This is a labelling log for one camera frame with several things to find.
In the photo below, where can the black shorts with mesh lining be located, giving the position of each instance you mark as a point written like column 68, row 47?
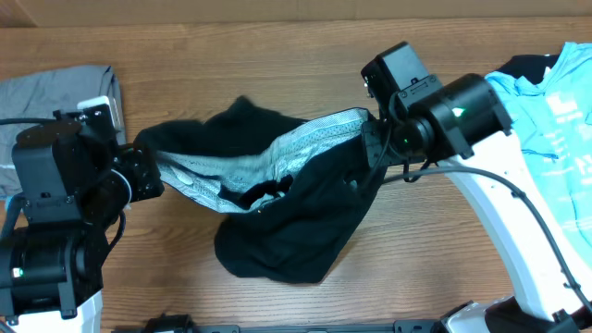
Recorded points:
column 292, row 191

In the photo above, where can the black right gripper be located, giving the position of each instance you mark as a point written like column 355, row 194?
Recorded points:
column 385, row 155

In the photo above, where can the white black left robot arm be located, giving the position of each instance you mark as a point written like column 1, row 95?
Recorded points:
column 76, row 178

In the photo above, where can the light blue t-shirt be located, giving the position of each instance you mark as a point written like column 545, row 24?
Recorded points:
column 553, row 122

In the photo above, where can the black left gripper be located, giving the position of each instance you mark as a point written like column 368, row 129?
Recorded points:
column 138, row 161

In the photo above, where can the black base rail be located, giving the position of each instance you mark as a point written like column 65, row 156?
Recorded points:
column 183, row 323

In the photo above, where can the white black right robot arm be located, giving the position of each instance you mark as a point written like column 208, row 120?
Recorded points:
column 463, row 131

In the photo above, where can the folded grey shorts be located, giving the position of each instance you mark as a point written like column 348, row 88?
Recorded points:
column 38, row 95

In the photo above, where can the black garment under blue shirt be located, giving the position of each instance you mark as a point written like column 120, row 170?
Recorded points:
column 531, row 67

